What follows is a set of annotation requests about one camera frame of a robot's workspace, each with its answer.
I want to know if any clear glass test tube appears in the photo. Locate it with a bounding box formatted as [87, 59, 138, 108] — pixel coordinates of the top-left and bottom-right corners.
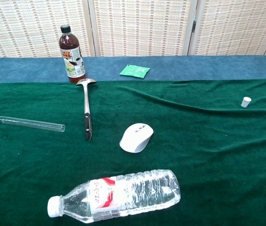
[0, 115, 66, 133]

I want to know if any green foil packet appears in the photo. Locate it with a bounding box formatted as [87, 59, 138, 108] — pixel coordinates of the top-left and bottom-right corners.
[119, 64, 151, 80]

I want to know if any white computer mouse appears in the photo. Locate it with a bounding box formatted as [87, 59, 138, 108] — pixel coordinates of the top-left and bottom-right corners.
[119, 122, 154, 153]

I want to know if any metal ladle black handle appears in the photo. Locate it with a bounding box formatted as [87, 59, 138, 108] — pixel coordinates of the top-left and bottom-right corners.
[75, 78, 98, 142]

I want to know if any woven bamboo folding screen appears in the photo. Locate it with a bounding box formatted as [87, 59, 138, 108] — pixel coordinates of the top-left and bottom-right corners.
[0, 0, 266, 59]

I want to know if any dark tea bottle black cap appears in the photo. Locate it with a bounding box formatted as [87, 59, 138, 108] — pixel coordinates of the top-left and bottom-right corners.
[59, 24, 87, 84]

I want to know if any small white tube cap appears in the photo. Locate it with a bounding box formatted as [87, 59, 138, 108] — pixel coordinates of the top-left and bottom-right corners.
[241, 96, 252, 109]

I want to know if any blue velvet cloth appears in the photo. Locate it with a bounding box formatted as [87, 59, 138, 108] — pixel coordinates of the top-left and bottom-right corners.
[0, 55, 266, 83]

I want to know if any clear plastic water bottle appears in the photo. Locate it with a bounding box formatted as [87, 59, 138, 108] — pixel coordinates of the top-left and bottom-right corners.
[47, 169, 181, 224]

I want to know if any dark green velvet cloth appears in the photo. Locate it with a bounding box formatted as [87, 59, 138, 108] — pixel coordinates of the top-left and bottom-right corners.
[0, 79, 266, 226]

